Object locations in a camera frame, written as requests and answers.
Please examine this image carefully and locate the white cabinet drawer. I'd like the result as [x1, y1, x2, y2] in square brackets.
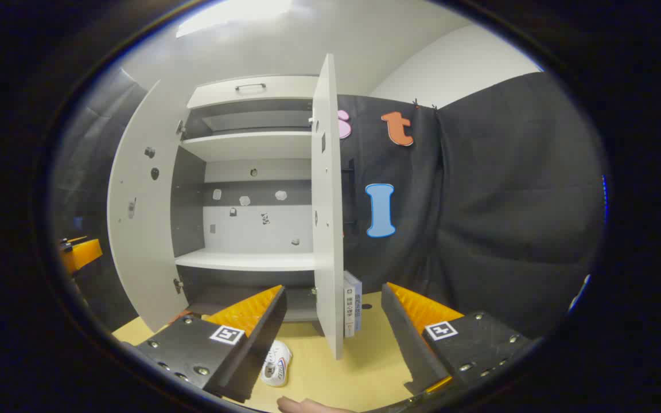
[186, 75, 320, 110]

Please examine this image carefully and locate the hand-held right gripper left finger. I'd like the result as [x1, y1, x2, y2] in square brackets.
[121, 285, 288, 404]

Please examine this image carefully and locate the white spine book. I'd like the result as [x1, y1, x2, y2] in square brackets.
[343, 271, 357, 338]

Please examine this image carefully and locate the black backdrop cloth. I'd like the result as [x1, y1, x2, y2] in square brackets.
[49, 68, 608, 340]

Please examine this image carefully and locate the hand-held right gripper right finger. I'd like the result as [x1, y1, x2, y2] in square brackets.
[381, 282, 535, 396]

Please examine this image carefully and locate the white shoe cabinet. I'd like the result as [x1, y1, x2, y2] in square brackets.
[107, 53, 345, 361]

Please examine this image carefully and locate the white canvas shoe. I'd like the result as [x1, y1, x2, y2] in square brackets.
[260, 340, 293, 388]

